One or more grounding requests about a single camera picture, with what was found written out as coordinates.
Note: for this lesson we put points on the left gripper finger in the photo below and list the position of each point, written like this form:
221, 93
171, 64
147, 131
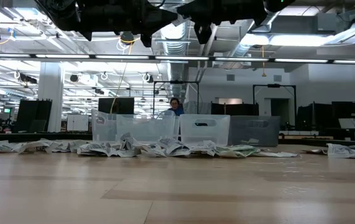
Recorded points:
161, 13
163, 22

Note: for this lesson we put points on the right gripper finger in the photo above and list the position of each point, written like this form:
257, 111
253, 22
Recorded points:
191, 17
189, 10

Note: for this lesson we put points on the white packet with green stripes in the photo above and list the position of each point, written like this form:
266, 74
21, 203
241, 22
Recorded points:
236, 151

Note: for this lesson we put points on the long ceiling light bar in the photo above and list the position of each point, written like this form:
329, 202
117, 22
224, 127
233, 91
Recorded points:
71, 56

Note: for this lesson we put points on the person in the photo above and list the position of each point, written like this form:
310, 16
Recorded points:
176, 109

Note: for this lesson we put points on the black monitor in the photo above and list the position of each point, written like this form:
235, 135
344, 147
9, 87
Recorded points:
121, 105

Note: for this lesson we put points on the black low partition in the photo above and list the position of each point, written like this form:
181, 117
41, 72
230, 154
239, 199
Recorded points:
233, 109

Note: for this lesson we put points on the white building pillar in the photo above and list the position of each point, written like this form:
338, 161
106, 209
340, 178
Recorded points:
51, 93

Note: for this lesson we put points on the large clear plastic bin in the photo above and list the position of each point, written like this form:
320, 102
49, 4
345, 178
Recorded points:
146, 127

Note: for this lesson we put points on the white cabinet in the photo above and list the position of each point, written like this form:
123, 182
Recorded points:
77, 123

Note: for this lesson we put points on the small clear plastic bin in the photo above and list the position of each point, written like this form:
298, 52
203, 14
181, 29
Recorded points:
205, 133

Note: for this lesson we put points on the grey plastic bin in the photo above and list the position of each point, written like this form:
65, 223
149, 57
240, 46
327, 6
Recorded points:
255, 127

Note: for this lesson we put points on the black room divider panel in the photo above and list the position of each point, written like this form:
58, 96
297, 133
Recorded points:
32, 115

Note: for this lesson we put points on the long white bandage wrapper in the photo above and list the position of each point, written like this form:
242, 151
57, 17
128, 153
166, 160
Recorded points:
276, 154
251, 141

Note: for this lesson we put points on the black desk monitors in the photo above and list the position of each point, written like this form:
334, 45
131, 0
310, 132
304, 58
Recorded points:
320, 115

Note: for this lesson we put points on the green exit sign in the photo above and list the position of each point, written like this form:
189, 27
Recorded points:
7, 110

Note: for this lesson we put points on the silver ventilation duct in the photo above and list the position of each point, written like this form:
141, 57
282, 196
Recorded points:
172, 53
245, 49

